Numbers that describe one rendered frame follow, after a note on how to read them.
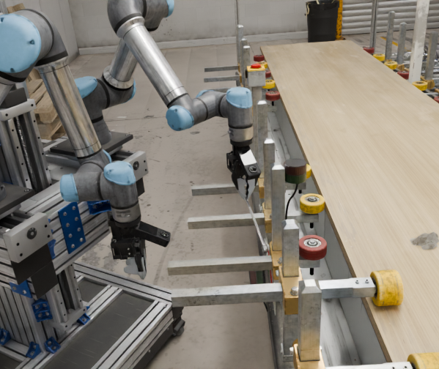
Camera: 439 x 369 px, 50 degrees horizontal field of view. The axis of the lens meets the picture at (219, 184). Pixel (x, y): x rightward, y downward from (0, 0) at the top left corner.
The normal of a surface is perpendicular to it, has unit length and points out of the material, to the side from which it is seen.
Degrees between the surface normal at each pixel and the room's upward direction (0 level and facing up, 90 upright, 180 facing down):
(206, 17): 90
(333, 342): 0
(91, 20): 90
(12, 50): 85
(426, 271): 0
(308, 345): 90
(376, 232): 0
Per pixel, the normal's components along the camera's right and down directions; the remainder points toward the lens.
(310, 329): 0.00, 0.45
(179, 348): -0.07, -0.89
